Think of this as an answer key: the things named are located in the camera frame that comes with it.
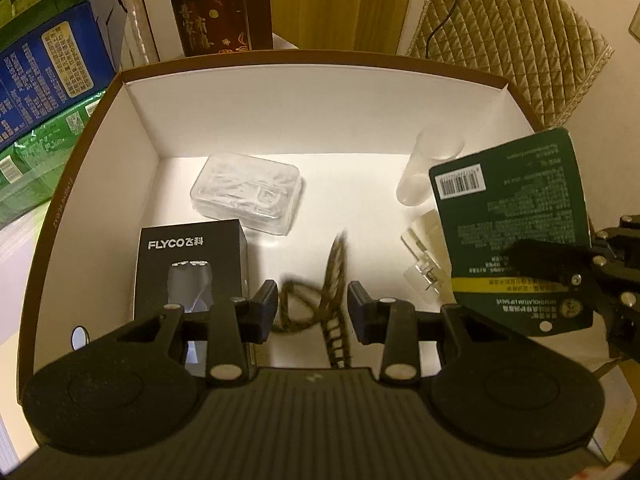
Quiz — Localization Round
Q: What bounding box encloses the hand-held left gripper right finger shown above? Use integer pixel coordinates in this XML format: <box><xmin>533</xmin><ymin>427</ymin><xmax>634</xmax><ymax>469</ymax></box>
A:
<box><xmin>347</xmin><ymin>280</ymin><xmax>507</xmax><ymax>387</ymax></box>

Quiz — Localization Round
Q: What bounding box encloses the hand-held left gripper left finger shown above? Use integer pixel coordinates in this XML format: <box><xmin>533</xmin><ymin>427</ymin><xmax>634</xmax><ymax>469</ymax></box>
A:
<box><xmin>112</xmin><ymin>280</ymin><xmax>280</xmax><ymax>387</ymax></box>

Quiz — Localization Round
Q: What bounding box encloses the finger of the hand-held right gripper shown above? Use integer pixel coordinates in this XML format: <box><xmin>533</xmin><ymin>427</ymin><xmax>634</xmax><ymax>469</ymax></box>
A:
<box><xmin>504</xmin><ymin>238</ymin><xmax>640</xmax><ymax>312</ymax></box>
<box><xmin>592</xmin><ymin>214</ymin><xmax>640</xmax><ymax>252</ymax></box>

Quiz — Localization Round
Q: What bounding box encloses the braided brown cord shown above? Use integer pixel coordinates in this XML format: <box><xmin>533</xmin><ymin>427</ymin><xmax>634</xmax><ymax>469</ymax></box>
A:
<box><xmin>272</xmin><ymin>229</ymin><xmax>356</xmax><ymax>369</ymax></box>

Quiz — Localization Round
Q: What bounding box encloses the dark green card package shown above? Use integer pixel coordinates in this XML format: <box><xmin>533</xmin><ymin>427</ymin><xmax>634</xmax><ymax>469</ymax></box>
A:
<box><xmin>428</xmin><ymin>127</ymin><xmax>596</xmax><ymax>337</ymax></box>

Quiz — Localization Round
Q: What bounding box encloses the white hair clip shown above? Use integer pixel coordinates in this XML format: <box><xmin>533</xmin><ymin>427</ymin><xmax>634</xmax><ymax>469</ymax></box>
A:
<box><xmin>399</xmin><ymin>209</ymin><xmax>454</xmax><ymax>306</ymax></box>

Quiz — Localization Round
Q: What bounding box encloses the black shaver box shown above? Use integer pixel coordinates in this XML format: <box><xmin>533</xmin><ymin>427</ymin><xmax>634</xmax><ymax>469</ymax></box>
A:
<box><xmin>132</xmin><ymin>218</ymin><xmax>251</xmax><ymax>379</ymax></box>

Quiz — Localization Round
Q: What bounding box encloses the clear plastic floss pick box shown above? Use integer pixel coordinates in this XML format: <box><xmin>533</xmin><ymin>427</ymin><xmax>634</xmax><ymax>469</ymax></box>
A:
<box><xmin>189</xmin><ymin>153</ymin><xmax>306</xmax><ymax>237</ymax></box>

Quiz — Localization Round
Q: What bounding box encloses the translucent plastic cup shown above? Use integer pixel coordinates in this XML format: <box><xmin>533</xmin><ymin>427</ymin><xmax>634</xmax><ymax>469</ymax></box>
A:
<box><xmin>395</xmin><ymin>124</ymin><xmax>465</xmax><ymax>207</ymax></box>

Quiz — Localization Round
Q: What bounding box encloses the brown cardboard box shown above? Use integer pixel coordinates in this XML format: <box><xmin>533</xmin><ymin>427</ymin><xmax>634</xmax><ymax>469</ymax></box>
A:
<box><xmin>17</xmin><ymin>49</ymin><xmax>640</xmax><ymax>463</ymax></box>

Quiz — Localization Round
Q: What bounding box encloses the chair with quilted cover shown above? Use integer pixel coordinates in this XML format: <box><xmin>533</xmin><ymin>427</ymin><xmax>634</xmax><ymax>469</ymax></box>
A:
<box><xmin>404</xmin><ymin>0</ymin><xmax>615</xmax><ymax>129</ymax></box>

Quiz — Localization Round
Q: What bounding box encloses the green carton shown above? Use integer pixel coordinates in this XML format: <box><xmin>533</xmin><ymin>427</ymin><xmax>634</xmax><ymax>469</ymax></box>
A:
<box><xmin>0</xmin><ymin>85</ymin><xmax>109</xmax><ymax>229</ymax></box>

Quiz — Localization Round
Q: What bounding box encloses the dark brown gift bag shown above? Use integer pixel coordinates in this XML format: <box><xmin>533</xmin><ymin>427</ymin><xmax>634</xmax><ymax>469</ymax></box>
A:
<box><xmin>163</xmin><ymin>0</ymin><xmax>274</xmax><ymax>58</ymax></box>

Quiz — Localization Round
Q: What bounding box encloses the blue carton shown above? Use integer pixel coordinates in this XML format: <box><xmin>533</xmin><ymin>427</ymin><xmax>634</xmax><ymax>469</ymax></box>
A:
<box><xmin>0</xmin><ymin>0</ymin><xmax>117</xmax><ymax>149</ymax></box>

